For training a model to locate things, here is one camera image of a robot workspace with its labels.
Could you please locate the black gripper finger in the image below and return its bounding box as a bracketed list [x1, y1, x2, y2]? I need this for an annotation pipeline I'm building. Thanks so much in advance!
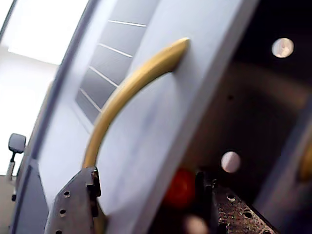
[195, 171, 281, 234]
[45, 166, 102, 234]

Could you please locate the blue slatted cabinet door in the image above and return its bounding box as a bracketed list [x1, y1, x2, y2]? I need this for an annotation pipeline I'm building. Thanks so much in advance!
[11, 0, 260, 234]

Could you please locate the gold curved door handle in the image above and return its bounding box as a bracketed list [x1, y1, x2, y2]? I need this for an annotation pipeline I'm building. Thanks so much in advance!
[82, 37, 190, 234]

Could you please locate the blue plain cabinet door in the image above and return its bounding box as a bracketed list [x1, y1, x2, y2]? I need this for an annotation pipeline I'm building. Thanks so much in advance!
[253, 92, 312, 234]

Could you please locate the pale pink blurry object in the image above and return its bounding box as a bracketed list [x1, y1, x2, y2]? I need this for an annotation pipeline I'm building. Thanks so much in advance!
[182, 214, 208, 234]

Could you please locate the red ball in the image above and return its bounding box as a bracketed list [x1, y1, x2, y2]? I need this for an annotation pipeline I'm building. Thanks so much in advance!
[162, 168, 197, 209]

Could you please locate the grey chair armrest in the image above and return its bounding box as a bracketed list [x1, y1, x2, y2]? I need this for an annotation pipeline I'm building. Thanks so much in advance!
[6, 133, 27, 176]

